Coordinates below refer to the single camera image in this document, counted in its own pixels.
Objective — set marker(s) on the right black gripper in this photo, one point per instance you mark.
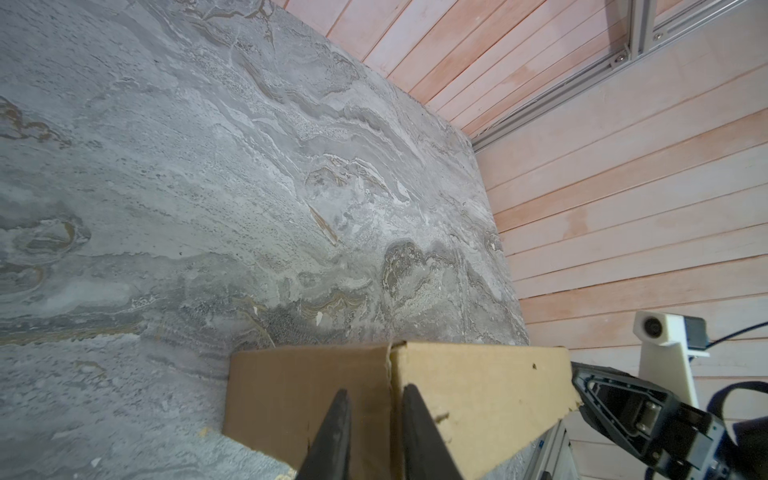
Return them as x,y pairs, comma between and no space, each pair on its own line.
678,442

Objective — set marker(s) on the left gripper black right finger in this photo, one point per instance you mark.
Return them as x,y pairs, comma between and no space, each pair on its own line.
426,455

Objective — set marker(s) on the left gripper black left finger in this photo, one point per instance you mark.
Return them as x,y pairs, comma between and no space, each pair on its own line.
328,457

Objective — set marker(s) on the brown cardboard box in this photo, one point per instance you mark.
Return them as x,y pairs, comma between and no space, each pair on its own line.
487,402

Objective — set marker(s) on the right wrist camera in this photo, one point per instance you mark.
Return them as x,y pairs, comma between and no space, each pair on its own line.
668,343

